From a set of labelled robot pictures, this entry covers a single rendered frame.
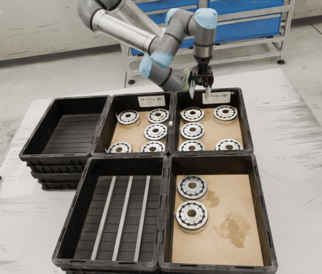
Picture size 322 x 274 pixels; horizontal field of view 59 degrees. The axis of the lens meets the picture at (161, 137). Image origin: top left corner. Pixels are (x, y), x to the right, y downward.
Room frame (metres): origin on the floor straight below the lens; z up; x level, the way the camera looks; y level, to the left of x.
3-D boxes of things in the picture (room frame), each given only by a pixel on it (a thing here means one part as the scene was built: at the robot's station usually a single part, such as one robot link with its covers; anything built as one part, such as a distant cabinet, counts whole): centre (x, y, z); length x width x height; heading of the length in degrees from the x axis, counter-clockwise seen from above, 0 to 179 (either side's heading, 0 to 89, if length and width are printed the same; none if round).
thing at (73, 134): (0.99, 0.38, 0.87); 0.40 x 0.30 x 0.11; 168
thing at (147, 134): (0.91, 0.02, 0.86); 0.10 x 0.10 x 0.01
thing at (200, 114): (0.99, -0.16, 0.86); 0.10 x 0.10 x 0.01
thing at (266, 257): (0.47, -0.12, 0.87); 0.40 x 0.30 x 0.11; 168
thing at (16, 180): (0.99, 0.71, 0.70); 0.33 x 0.23 x 0.01; 175
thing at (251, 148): (0.87, -0.20, 0.92); 0.40 x 0.30 x 0.02; 168
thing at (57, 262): (0.54, 0.17, 0.92); 0.40 x 0.30 x 0.02; 168
